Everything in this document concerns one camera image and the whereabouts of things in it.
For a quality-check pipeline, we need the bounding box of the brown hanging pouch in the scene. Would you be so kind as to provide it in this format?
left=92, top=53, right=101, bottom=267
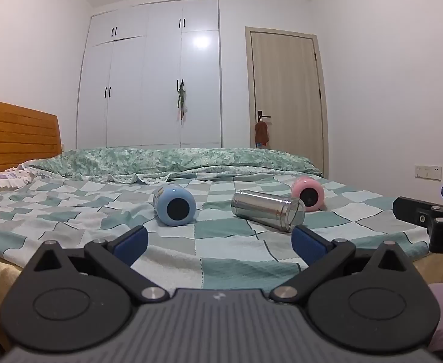
left=254, top=119, right=271, bottom=148

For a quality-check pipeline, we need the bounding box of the beige wooden door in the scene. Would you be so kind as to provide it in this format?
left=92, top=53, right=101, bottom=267
left=245, top=26, right=328, bottom=177

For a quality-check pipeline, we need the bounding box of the white wall socket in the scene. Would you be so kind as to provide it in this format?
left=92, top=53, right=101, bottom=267
left=414, top=164, right=443, bottom=181

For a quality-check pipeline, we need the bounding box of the white patterned pillow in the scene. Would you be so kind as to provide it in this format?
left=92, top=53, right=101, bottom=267
left=0, top=166, right=37, bottom=198

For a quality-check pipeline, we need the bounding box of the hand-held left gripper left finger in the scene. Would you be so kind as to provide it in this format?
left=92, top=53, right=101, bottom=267
left=34, top=226, right=170, bottom=305

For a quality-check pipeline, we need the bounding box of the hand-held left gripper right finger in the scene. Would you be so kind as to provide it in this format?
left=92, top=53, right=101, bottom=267
left=270, top=225, right=411, bottom=304

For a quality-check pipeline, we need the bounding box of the white wardrobe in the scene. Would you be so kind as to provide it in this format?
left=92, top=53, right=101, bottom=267
left=77, top=0, right=222, bottom=150

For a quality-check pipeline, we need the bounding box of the pink cup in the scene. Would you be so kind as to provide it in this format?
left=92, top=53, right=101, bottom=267
left=291, top=176, right=325, bottom=212

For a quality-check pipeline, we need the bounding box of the green hanging ornament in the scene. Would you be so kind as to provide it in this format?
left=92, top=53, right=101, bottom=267
left=175, top=82, right=188, bottom=122

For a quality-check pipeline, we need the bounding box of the wooden headboard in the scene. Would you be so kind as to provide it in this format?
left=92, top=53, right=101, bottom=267
left=0, top=97, right=63, bottom=175

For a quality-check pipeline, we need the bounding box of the green checkered blanket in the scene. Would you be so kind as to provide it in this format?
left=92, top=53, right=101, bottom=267
left=0, top=174, right=431, bottom=300

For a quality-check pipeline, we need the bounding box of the green floral duvet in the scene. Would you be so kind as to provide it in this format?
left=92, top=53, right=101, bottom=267
left=28, top=147, right=323, bottom=185

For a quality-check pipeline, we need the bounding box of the blue cup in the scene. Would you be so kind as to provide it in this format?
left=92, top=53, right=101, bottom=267
left=153, top=184, right=198, bottom=227

